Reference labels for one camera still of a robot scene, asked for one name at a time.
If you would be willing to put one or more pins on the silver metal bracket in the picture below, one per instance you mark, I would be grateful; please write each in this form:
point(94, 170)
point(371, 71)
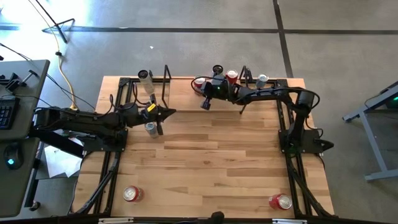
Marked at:
point(289, 221)
point(116, 220)

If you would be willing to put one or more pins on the black aluminium table frame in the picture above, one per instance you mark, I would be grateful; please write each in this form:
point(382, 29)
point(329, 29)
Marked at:
point(280, 118)

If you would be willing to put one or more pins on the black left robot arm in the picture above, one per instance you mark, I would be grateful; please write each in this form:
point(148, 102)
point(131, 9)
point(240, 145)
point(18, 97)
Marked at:
point(77, 119)

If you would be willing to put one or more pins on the black desk clamp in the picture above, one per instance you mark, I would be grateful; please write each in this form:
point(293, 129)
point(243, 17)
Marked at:
point(12, 81)

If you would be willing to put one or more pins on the black keyboard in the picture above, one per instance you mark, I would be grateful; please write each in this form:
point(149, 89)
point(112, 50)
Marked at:
point(7, 113)

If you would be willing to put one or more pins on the blue-grey metal table frame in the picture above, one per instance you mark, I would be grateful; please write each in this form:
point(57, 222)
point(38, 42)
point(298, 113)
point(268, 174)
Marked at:
point(375, 146)

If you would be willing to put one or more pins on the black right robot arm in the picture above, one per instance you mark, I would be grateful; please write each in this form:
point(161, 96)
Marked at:
point(264, 92)

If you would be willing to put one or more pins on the dark grey desk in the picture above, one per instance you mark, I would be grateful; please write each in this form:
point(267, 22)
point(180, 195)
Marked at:
point(15, 193)

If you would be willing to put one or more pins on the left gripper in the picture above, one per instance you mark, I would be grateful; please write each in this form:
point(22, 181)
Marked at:
point(133, 115)

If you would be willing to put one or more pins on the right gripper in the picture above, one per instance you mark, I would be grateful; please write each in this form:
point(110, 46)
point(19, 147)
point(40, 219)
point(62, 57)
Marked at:
point(222, 93)

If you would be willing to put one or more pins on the black computer mouse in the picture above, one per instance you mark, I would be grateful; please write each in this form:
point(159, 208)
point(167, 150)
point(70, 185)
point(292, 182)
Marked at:
point(14, 154)

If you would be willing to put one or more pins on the red cola can black script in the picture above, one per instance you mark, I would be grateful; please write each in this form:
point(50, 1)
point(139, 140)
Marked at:
point(232, 76)
point(280, 201)

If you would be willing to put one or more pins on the white paper sheet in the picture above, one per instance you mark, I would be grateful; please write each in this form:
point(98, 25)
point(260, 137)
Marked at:
point(59, 161)

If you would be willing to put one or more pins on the black caster wheel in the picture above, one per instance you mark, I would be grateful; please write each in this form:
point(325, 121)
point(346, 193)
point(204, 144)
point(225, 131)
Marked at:
point(35, 206)

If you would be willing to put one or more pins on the red Fanta strawberry can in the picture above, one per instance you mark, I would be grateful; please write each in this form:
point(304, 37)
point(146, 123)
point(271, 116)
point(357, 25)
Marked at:
point(132, 193)
point(198, 82)

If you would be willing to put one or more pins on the dark device green light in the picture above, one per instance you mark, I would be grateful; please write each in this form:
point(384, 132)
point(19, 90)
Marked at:
point(392, 102)

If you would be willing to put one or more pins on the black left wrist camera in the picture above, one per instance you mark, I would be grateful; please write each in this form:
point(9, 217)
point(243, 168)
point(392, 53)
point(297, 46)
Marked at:
point(146, 113)

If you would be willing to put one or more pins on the blue silver Red Bull can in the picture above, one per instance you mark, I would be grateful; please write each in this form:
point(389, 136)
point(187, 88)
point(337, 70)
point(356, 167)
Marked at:
point(262, 80)
point(151, 129)

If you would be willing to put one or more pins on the black floor stand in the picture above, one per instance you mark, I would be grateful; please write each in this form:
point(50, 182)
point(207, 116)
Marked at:
point(63, 38)

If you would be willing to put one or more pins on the black table-level camera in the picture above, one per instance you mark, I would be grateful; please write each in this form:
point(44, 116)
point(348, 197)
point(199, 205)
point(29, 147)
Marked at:
point(217, 217)

